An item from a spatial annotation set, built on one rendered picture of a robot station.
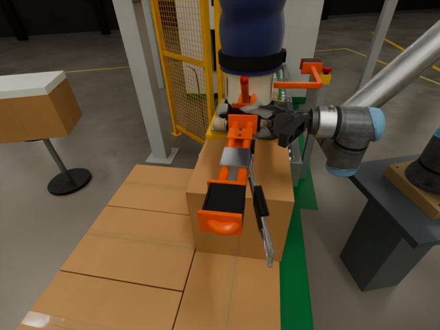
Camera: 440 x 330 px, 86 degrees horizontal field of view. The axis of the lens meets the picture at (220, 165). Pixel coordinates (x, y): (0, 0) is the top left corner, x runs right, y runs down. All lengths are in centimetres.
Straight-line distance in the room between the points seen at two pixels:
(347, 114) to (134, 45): 187
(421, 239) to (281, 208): 57
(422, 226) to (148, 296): 116
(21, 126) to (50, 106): 30
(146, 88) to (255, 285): 185
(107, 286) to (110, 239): 24
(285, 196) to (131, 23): 180
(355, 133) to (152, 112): 199
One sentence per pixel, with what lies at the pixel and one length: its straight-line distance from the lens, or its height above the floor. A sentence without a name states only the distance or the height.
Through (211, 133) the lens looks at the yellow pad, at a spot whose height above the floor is 113.
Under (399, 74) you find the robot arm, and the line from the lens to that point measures 87.
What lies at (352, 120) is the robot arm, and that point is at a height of 127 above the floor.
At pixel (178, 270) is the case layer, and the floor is 54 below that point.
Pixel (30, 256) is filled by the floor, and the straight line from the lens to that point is 235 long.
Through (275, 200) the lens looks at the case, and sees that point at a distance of 87.
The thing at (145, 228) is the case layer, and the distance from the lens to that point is 135.
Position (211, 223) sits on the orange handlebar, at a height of 125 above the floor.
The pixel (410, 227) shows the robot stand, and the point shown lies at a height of 75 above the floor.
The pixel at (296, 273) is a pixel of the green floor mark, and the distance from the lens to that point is 181.
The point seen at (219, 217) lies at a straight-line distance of 39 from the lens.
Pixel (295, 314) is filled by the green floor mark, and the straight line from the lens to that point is 170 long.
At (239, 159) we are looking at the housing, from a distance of 51.
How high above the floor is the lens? 157
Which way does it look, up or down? 38 degrees down
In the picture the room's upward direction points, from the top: 3 degrees counter-clockwise
